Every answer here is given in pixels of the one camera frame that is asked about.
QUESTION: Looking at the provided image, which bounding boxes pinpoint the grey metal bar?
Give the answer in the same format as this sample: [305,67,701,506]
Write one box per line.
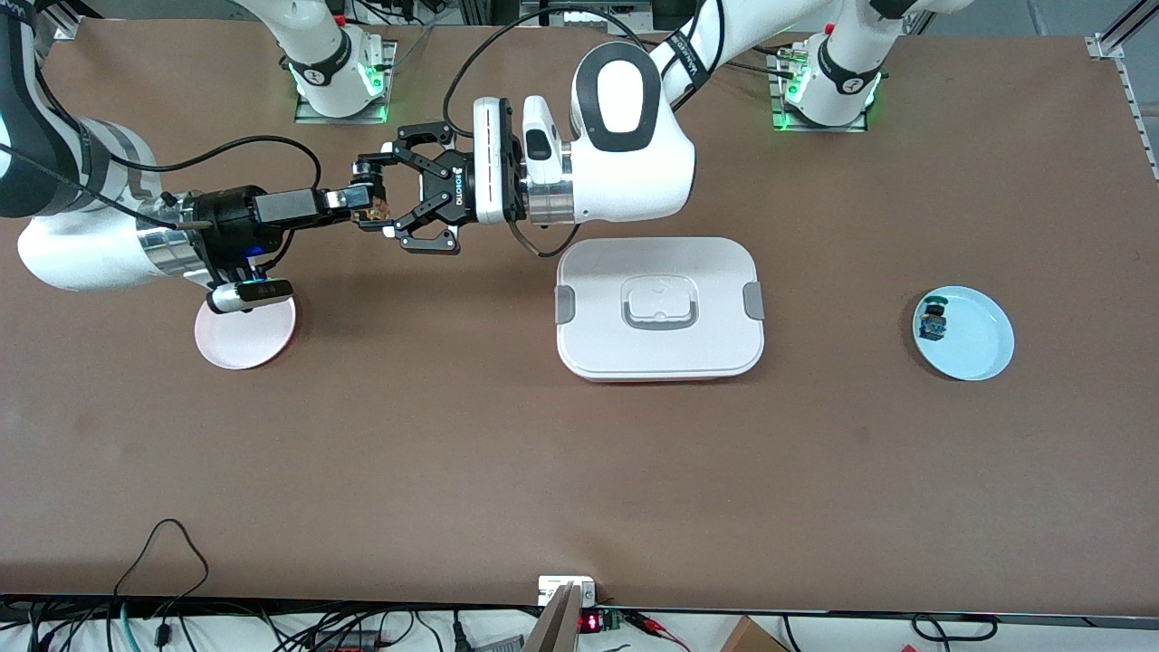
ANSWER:
[523,582,582,652]

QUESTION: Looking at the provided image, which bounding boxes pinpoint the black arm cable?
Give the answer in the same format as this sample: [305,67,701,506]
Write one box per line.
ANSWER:
[442,5,725,261]
[0,134,323,273]

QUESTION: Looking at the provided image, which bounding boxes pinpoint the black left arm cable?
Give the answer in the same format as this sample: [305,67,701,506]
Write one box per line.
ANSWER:
[442,5,725,261]

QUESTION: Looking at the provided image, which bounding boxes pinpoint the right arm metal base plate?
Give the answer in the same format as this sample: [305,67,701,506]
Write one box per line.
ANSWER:
[294,38,398,125]

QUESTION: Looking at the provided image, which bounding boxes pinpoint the thin grey cable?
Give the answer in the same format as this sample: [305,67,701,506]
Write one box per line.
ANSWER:
[389,23,437,69]

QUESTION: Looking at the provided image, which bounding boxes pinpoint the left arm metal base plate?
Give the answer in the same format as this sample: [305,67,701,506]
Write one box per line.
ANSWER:
[770,41,868,134]

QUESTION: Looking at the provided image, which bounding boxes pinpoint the black looped cable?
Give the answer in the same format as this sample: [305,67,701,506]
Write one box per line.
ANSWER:
[113,518,211,646]

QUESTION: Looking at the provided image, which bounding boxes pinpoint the white lunch box grey clips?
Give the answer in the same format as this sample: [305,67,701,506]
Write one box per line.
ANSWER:
[554,236,766,384]

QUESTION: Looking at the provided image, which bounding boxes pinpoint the red clip leads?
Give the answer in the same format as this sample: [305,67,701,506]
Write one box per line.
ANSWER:
[623,610,691,651]

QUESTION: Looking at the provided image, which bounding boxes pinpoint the light blue plate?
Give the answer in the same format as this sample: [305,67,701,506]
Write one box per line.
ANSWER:
[912,285,1016,381]

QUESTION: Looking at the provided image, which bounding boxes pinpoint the brown cardboard box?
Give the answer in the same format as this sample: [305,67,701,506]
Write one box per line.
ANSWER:
[720,616,790,652]

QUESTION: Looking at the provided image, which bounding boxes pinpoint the black cable across table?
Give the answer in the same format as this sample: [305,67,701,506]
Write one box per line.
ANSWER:
[702,50,800,79]

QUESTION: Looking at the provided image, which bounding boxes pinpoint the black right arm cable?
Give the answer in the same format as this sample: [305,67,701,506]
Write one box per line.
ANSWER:
[0,134,323,273]

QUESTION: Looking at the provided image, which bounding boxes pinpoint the small white box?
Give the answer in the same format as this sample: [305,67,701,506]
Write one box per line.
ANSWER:
[538,576,597,606]

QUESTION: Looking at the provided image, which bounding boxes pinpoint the aluminium frame rail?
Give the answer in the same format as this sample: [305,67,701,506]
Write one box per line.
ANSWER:
[34,0,102,42]
[1085,0,1159,182]

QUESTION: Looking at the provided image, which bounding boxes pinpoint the pale pink plate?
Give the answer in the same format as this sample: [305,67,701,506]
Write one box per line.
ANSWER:
[194,288,297,370]

